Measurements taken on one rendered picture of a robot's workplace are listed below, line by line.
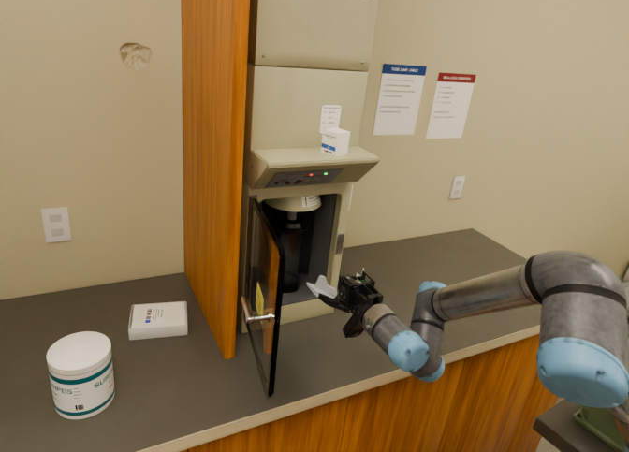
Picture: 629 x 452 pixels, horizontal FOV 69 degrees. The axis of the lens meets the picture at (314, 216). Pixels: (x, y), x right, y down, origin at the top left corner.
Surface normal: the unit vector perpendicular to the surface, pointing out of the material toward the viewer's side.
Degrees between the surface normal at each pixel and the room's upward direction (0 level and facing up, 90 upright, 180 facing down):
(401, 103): 90
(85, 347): 0
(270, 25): 90
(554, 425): 0
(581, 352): 43
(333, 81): 90
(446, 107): 90
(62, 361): 0
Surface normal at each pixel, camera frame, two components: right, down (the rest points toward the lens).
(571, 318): -0.64, -0.55
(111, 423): 0.11, -0.91
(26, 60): 0.46, 0.40
